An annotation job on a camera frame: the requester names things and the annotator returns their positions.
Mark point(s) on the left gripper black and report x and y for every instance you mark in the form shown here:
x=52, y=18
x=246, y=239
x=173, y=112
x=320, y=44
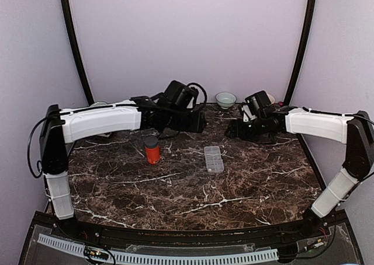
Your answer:
x=197, y=125

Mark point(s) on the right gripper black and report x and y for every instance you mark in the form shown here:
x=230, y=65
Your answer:
x=236, y=131

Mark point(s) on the clear plastic pill organizer box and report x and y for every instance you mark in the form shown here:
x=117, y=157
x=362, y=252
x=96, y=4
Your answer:
x=213, y=159

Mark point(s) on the red pill bottle grey cap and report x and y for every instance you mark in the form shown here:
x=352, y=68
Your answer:
x=153, y=155

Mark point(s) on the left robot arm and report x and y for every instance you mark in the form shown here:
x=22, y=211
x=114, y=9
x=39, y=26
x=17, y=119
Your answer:
x=176, y=108

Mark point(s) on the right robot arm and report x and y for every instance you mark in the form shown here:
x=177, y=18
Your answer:
x=262, y=117

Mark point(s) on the white ceramic bowl back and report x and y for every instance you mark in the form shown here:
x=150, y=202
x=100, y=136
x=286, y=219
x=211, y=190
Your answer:
x=225, y=100

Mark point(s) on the cream ceramic mug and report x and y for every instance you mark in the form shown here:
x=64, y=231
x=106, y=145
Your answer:
x=271, y=98

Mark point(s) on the patterned coaster mat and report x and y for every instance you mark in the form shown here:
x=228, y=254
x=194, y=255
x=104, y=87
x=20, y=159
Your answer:
x=108, y=134

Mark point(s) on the green ceramic bowl left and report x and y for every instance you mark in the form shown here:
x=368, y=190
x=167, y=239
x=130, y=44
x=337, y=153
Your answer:
x=96, y=104

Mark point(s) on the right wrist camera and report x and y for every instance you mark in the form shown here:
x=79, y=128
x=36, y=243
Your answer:
x=245, y=112

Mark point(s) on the black front rail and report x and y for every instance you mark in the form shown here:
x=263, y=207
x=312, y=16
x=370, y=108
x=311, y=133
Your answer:
x=282, y=235

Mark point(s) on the right black corner post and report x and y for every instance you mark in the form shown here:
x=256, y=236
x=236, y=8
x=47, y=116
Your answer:
x=304, y=37

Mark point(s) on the black corner post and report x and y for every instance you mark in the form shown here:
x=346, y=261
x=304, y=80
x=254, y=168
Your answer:
x=304, y=37
x=69, y=25

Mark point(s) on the white slotted cable duct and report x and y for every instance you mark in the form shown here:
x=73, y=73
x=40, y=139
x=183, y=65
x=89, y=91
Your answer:
x=141, y=254

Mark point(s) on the left black corner post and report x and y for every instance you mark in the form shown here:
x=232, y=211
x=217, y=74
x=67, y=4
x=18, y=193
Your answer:
x=69, y=25

